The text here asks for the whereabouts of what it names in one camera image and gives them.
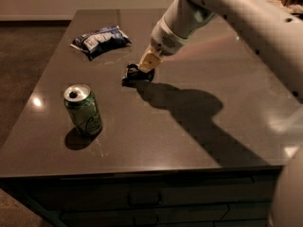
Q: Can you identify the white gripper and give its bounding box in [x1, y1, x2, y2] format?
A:
[138, 17, 189, 73]

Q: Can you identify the black rxbar chocolate bar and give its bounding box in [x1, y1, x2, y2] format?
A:
[122, 63, 155, 86]

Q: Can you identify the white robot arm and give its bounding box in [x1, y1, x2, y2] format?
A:
[138, 0, 303, 101]

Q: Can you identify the green soda can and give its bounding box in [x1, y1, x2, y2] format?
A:
[63, 84, 102, 137]

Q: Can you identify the blue white chip bag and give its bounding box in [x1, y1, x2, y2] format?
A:
[70, 26, 132, 61]

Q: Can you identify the dark drawer handle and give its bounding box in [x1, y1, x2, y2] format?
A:
[128, 190, 162, 207]

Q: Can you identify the lower drawer handle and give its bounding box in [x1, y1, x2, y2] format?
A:
[133, 217, 159, 227]

